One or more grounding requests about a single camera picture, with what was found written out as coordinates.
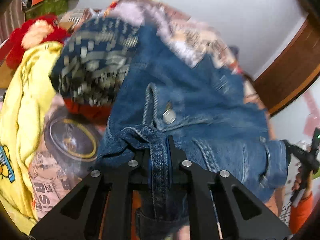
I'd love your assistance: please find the blue denim jacket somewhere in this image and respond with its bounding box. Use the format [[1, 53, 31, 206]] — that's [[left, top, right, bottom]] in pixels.
[[97, 25, 290, 239]]

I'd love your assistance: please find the orange sleeve forearm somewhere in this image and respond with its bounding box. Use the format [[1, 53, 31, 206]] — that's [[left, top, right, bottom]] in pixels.
[[289, 193, 313, 234]]

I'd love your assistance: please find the person's right hand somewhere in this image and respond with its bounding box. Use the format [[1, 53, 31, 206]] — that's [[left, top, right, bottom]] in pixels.
[[292, 167, 313, 200]]

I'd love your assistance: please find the printed newspaper bedspread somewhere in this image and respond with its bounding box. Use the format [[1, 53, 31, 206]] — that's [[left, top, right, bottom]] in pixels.
[[30, 0, 273, 217]]

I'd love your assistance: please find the wooden door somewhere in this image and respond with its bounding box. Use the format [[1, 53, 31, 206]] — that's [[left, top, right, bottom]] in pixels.
[[253, 15, 319, 115]]

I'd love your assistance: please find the red garment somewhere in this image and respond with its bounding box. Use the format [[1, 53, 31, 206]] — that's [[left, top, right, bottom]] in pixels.
[[63, 98, 112, 124]]

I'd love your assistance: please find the yellow cartoon blanket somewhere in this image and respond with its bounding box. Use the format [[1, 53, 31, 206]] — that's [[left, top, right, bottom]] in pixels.
[[1, 42, 63, 231]]

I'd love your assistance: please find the navy patterned garment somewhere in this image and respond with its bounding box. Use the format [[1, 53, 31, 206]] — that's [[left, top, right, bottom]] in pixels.
[[50, 17, 139, 106]]

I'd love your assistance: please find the wooden board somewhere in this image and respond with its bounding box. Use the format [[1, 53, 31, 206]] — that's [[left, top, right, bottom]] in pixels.
[[0, 61, 15, 89]]

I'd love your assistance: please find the red plush toy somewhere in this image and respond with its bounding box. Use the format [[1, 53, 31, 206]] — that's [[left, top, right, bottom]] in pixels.
[[1, 15, 70, 69]]

